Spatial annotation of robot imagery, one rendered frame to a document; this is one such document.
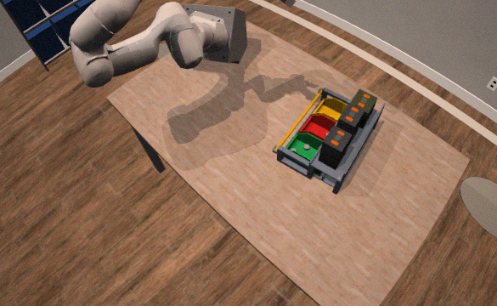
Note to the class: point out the yellow open bin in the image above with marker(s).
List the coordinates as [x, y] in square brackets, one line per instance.
[330, 108]

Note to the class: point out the grey metal shelf rack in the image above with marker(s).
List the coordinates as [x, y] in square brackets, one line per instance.
[332, 177]

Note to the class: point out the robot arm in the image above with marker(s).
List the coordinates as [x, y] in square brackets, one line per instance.
[104, 18]

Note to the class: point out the green open bin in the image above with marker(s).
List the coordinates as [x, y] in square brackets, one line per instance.
[300, 139]

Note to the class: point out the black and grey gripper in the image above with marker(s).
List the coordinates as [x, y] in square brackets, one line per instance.
[289, 3]

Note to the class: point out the red bin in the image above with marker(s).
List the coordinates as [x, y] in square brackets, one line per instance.
[319, 124]

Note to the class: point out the orange bar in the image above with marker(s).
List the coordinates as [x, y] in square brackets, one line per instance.
[300, 118]

